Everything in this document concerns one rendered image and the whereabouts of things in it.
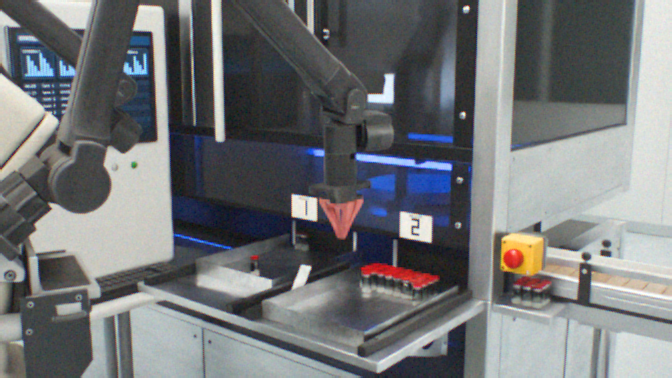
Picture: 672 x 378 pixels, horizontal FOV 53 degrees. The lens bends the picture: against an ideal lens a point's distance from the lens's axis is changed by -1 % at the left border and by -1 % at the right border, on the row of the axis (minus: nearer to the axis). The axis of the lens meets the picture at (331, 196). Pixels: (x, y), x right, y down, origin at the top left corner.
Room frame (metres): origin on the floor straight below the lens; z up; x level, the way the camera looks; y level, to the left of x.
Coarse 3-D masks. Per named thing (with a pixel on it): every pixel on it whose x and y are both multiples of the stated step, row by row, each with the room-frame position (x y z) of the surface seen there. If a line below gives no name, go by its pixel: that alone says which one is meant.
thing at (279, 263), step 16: (272, 240) 1.83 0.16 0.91; (288, 240) 1.88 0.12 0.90; (208, 256) 1.65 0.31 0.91; (224, 256) 1.69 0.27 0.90; (240, 256) 1.73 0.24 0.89; (272, 256) 1.76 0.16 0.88; (288, 256) 1.76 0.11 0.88; (304, 256) 1.76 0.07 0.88; (320, 256) 1.76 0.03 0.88; (336, 256) 1.64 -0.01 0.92; (352, 256) 1.69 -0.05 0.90; (208, 272) 1.59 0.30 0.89; (224, 272) 1.55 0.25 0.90; (240, 272) 1.52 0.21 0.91; (272, 272) 1.62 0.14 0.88; (288, 272) 1.62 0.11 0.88; (256, 288) 1.49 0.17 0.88
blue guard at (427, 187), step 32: (192, 160) 2.02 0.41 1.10; (224, 160) 1.93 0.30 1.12; (256, 160) 1.85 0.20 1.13; (288, 160) 1.77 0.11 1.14; (320, 160) 1.71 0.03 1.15; (384, 160) 1.58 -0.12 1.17; (416, 160) 1.53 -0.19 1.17; (192, 192) 2.02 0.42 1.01; (224, 192) 1.93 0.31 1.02; (256, 192) 1.85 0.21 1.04; (288, 192) 1.78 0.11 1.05; (384, 192) 1.58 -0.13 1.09; (416, 192) 1.53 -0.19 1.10; (448, 192) 1.47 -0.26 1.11; (384, 224) 1.58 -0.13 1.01; (448, 224) 1.47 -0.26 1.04
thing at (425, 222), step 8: (400, 216) 1.55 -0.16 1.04; (408, 216) 1.54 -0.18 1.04; (416, 216) 1.52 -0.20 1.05; (424, 216) 1.51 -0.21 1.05; (400, 224) 1.55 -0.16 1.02; (408, 224) 1.54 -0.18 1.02; (416, 224) 1.52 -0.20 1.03; (424, 224) 1.51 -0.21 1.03; (400, 232) 1.55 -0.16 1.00; (408, 232) 1.54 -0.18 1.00; (416, 232) 1.52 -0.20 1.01; (424, 232) 1.51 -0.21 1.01; (424, 240) 1.51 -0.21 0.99
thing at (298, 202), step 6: (294, 198) 1.76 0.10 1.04; (300, 198) 1.75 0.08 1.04; (306, 198) 1.73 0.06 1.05; (312, 198) 1.72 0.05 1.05; (294, 204) 1.76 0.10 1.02; (300, 204) 1.75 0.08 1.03; (312, 204) 1.72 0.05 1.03; (294, 210) 1.76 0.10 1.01; (300, 210) 1.75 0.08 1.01; (312, 210) 1.72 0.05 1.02; (294, 216) 1.76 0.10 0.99; (300, 216) 1.75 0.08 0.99; (306, 216) 1.73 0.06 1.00; (312, 216) 1.72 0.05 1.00
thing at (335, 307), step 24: (312, 288) 1.44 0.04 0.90; (336, 288) 1.49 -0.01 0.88; (360, 288) 1.49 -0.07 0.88; (456, 288) 1.41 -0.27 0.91; (264, 312) 1.32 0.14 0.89; (288, 312) 1.27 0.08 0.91; (312, 312) 1.34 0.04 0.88; (336, 312) 1.34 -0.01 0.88; (360, 312) 1.34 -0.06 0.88; (384, 312) 1.34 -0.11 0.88; (408, 312) 1.27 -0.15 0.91; (336, 336) 1.20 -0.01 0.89; (360, 336) 1.16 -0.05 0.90
